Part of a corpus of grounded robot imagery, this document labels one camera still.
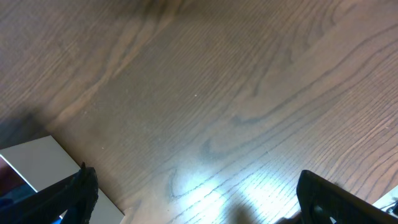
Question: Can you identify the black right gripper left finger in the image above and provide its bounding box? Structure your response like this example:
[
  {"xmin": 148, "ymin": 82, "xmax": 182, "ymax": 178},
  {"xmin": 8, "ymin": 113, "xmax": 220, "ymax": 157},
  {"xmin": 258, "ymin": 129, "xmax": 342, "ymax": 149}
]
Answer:
[{"xmin": 1, "ymin": 164, "xmax": 99, "ymax": 224}]

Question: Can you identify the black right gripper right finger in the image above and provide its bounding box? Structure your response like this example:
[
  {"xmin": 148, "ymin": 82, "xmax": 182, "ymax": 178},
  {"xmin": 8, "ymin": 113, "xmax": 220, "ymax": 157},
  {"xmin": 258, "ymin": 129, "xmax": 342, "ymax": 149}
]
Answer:
[{"xmin": 297, "ymin": 170, "xmax": 397, "ymax": 224}]

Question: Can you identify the white box pink interior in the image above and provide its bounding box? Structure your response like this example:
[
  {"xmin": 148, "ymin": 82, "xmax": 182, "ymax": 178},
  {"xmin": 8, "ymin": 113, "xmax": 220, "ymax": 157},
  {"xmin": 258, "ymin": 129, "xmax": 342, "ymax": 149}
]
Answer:
[{"xmin": 1, "ymin": 136, "xmax": 124, "ymax": 224}]

